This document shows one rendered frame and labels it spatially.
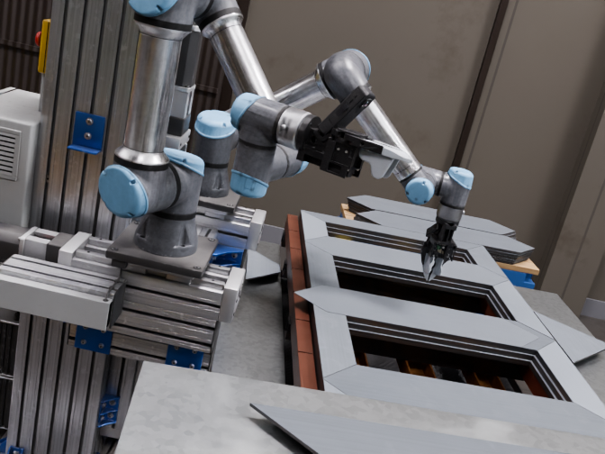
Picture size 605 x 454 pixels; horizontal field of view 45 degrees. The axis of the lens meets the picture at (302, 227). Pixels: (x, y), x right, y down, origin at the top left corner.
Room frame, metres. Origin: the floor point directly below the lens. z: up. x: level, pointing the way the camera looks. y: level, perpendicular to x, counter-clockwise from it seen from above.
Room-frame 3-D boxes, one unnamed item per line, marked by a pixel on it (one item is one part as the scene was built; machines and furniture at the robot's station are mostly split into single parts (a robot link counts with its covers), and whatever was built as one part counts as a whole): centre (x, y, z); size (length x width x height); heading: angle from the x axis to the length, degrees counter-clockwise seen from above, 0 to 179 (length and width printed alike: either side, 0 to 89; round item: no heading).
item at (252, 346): (2.11, 0.10, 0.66); 1.30 x 0.20 x 0.03; 7
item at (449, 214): (2.14, -0.42, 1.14); 0.08 x 0.08 x 0.05
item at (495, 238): (3.02, -0.57, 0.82); 0.80 x 0.40 x 0.06; 97
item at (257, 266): (2.47, 0.11, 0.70); 0.39 x 0.12 x 0.04; 7
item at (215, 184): (2.13, 0.32, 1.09); 0.15 x 0.15 x 0.10
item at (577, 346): (2.29, -0.96, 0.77); 0.45 x 0.20 x 0.04; 7
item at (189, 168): (1.63, 0.31, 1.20); 0.13 x 0.12 x 0.14; 156
